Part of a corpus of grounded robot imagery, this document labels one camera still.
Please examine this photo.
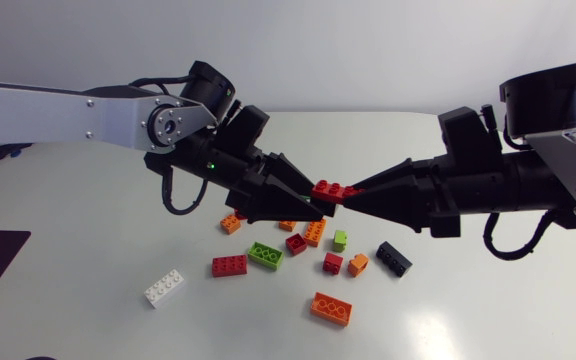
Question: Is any small green toy brick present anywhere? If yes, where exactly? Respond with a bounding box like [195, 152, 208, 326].
[331, 229, 349, 253]

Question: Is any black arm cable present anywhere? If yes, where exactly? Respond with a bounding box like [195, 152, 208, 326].
[482, 209, 560, 262]
[160, 166, 210, 217]

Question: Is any white toy brick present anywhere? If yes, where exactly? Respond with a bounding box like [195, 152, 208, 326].
[143, 268, 186, 310]

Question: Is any large orange toy brick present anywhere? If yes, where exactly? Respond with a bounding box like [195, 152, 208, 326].
[309, 291, 354, 328]

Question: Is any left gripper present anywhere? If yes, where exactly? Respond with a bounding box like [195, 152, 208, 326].
[201, 143, 325, 225]

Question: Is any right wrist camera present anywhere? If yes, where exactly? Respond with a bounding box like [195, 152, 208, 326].
[437, 103, 503, 162]

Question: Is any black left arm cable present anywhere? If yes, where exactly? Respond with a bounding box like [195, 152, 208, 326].
[160, 166, 210, 217]

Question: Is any small orange toy brick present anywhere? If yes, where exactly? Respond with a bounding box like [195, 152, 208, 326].
[346, 252, 371, 279]

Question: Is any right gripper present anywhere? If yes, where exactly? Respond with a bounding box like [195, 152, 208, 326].
[342, 151, 520, 239]

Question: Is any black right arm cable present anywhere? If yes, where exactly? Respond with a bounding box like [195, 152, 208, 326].
[482, 209, 560, 262]

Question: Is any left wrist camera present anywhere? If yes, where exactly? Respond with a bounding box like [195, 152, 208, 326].
[216, 104, 271, 157]

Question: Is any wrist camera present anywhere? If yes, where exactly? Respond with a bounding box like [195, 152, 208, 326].
[437, 103, 503, 162]
[216, 104, 271, 157]

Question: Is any black toy brick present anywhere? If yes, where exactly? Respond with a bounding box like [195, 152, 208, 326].
[375, 240, 414, 279]

